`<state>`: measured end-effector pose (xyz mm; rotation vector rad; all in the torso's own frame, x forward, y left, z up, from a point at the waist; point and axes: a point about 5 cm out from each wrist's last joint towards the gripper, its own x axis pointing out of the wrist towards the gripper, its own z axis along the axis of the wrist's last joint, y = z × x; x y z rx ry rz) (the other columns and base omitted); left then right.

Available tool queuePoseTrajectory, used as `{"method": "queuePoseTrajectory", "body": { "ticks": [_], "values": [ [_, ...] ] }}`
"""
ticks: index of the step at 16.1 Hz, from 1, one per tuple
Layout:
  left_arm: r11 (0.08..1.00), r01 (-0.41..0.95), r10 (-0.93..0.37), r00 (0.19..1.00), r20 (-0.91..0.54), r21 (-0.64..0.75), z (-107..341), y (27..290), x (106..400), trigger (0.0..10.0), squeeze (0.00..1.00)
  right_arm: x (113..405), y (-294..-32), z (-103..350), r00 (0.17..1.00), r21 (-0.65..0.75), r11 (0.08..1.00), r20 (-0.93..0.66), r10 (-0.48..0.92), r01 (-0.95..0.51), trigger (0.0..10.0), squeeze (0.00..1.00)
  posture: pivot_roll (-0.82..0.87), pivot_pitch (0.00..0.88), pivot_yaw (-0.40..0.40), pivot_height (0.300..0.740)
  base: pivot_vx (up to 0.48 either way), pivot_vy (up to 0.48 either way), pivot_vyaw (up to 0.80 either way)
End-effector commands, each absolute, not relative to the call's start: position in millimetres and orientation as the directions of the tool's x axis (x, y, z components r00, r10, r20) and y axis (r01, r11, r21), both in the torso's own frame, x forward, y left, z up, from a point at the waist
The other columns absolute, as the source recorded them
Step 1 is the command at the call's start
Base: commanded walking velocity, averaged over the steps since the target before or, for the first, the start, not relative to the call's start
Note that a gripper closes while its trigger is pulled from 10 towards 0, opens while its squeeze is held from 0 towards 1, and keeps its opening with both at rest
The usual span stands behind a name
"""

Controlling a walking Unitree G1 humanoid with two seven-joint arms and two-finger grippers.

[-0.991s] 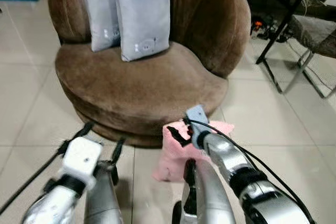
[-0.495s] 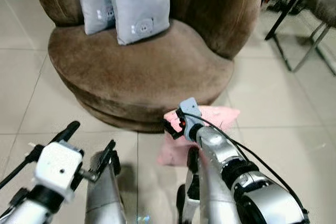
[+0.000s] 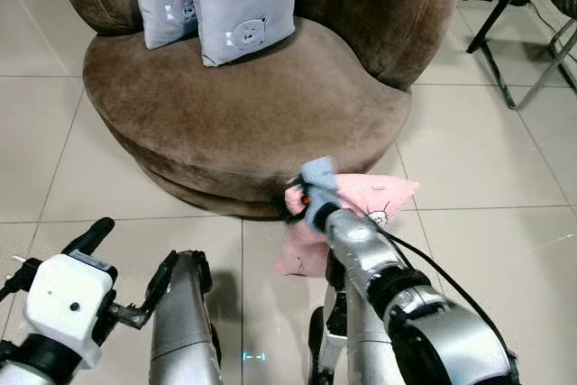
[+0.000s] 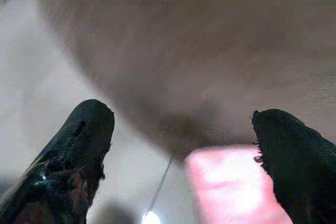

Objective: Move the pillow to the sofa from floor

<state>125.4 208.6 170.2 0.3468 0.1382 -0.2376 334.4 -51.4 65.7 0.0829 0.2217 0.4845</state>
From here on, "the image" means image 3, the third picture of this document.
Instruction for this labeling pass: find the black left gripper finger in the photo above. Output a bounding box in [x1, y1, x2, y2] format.
[141, 249, 182, 316]
[59, 216, 116, 258]

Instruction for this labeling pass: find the pink pillow with animal print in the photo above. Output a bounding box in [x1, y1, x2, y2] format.
[273, 173, 421, 278]

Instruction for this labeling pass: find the brown round sofa chair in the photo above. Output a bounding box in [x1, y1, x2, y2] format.
[51, 0, 463, 221]

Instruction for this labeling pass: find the silver left robot leg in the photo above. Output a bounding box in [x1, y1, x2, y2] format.
[149, 250, 224, 385]

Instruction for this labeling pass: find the silver robot leg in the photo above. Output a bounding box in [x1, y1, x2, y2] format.
[307, 254, 398, 385]
[149, 250, 224, 385]

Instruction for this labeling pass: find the silver right robot leg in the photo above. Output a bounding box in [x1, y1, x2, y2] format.
[307, 254, 398, 385]

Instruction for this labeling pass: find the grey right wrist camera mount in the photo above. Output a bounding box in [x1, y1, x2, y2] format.
[298, 157, 342, 233]

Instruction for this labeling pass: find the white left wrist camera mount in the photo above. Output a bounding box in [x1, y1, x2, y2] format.
[20, 252, 118, 370]

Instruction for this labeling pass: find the black metal frame leg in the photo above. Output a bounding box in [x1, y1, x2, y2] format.
[465, 0, 553, 112]

